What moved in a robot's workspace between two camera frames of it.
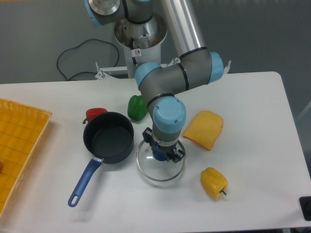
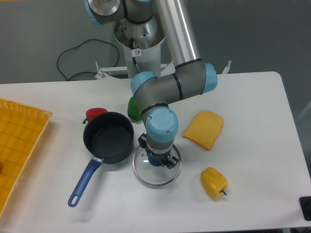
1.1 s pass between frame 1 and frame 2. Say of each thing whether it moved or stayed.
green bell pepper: stayed
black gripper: moved
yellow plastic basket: stayed
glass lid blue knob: moved
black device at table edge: stayed
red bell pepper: stayed
